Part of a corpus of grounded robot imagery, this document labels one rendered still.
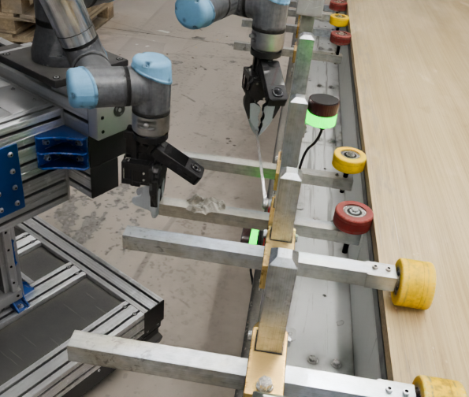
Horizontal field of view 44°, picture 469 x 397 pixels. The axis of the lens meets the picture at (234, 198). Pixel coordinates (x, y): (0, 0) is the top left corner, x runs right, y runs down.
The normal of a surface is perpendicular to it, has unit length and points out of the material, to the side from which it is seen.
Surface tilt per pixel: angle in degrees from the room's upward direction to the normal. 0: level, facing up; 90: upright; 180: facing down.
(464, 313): 0
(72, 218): 0
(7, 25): 90
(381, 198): 0
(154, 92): 90
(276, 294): 90
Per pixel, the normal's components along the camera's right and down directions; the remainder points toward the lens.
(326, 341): 0.09, -0.83
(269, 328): -0.14, 0.54
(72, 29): 0.26, 0.58
